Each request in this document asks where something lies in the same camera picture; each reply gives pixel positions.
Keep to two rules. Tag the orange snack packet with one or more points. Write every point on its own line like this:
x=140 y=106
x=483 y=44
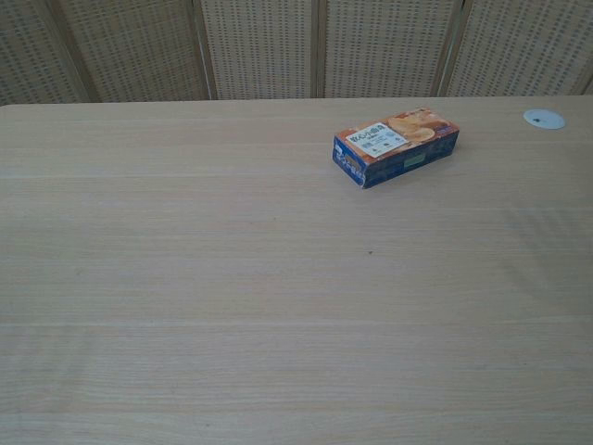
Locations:
x=394 y=139

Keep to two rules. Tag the woven rattan screen panel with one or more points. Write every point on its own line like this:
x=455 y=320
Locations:
x=28 y=46
x=264 y=46
x=384 y=46
x=519 y=46
x=139 y=46

